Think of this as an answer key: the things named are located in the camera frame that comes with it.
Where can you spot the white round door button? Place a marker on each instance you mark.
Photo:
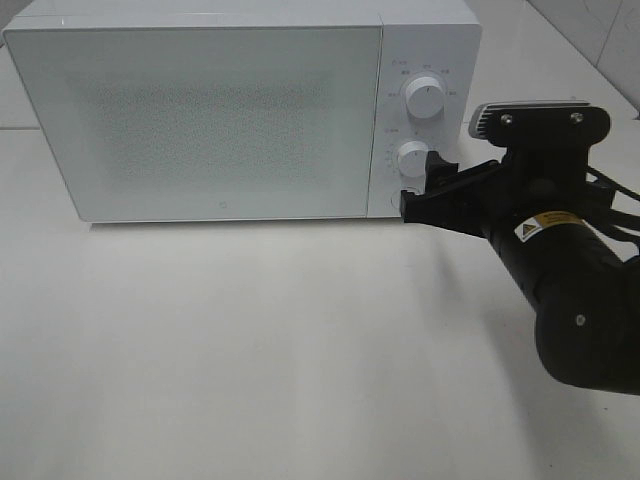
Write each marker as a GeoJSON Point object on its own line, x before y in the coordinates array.
{"type": "Point", "coordinates": [396, 201]}

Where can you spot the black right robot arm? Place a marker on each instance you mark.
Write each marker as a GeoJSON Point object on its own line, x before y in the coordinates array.
{"type": "Point", "coordinates": [586, 299]}

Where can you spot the white microwave oven body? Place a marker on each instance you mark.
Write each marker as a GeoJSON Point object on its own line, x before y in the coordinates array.
{"type": "Point", "coordinates": [440, 38]}

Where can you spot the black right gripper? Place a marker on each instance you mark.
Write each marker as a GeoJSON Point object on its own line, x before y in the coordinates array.
{"type": "Point", "coordinates": [522, 184]}

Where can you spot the white microwave door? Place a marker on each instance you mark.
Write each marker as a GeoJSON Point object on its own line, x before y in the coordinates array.
{"type": "Point", "coordinates": [206, 124]}

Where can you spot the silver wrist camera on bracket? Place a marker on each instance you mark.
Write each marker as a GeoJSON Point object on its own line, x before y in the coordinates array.
{"type": "Point", "coordinates": [540, 124]}

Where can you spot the white round knob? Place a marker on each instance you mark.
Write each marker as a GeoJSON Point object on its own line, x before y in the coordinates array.
{"type": "Point", "coordinates": [411, 158]}
{"type": "Point", "coordinates": [424, 96]}

